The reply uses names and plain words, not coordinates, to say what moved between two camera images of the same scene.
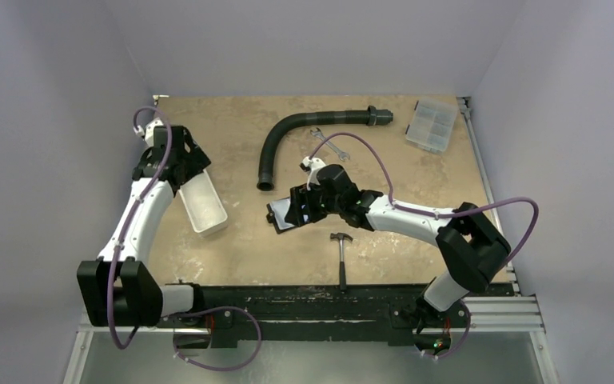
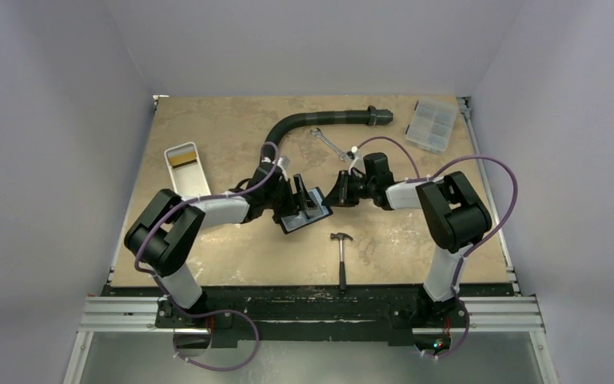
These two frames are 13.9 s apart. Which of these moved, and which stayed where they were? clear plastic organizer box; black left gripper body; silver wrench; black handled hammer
Moved: black left gripper body
Stayed: silver wrench; clear plastic organizer box; black handled hammer
